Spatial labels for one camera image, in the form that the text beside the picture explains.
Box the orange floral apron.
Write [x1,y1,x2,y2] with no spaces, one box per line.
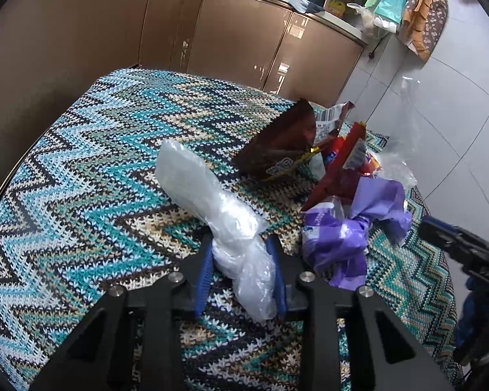
[397,0,449,63]

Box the teal paper bag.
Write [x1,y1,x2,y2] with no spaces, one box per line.
[374,0,410,27]

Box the person's right forearm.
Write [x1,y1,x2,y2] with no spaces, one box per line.
[452,277,489,369]

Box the red snack bag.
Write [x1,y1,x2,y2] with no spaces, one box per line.
[301,121,381,212]

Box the brown kitchen cabinet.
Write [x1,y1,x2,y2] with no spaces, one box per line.
[139,0,365,109]

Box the zigzag knit tablecloth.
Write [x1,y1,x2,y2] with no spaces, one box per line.
[0,68,459,391]

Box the brown foil snack bag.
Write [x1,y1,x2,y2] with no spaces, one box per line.
[232,98,322,182]

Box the yellow packet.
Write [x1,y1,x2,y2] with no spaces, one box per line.
[326,0,347,19]

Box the white barcode snack wrapper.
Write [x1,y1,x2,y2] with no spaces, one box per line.
[315,103,354,147]

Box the thin transparent plastic bag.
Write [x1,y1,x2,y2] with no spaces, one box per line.
[367,77,420,191]

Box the purple plastic wrapper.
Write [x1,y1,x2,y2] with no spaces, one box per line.
[302,176,412,291]

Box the blue grey cloth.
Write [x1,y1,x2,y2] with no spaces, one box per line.
[289,0,324,14]

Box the clear plastic bag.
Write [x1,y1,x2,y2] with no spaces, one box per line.
[155,138,278,322]

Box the white plastic bag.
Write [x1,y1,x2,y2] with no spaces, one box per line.
[346,2,398,39]

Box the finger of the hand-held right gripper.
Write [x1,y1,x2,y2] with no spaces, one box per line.
[418,216,489,269]

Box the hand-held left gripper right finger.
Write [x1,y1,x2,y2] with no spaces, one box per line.
[265,234,453,391]

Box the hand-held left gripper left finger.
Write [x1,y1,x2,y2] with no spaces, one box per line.
[30,238,216,391]

